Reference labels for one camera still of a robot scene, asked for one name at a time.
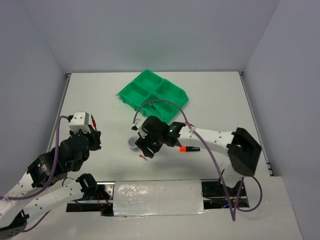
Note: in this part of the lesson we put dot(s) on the green four-compartment bin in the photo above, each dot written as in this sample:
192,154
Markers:
149,86

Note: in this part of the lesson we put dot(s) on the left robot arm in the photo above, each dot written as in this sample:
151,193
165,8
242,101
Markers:
32,196

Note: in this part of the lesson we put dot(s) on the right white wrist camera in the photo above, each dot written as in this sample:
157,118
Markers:
137,126

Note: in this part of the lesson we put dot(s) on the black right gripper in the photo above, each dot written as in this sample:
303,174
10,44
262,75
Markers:
143,143

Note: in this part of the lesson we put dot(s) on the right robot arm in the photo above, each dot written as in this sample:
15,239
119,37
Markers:
242,150

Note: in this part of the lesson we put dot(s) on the clear tub of paperclips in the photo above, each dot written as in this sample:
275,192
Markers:
132,143

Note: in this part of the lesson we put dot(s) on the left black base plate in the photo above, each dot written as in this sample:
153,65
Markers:
101,204

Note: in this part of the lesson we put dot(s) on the orange highlighter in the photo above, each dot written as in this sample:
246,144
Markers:
183,149

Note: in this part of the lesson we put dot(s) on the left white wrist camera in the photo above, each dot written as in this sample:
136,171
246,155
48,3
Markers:
79,121

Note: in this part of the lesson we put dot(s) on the red gel pen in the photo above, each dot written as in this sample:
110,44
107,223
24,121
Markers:
94,124

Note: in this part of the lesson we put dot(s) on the silver tape sheet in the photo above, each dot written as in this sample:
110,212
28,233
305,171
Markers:
158,198

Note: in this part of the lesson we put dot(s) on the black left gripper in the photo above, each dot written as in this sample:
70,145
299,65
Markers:
95,136

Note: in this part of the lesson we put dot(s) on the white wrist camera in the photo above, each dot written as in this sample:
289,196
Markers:
137,126
79,121

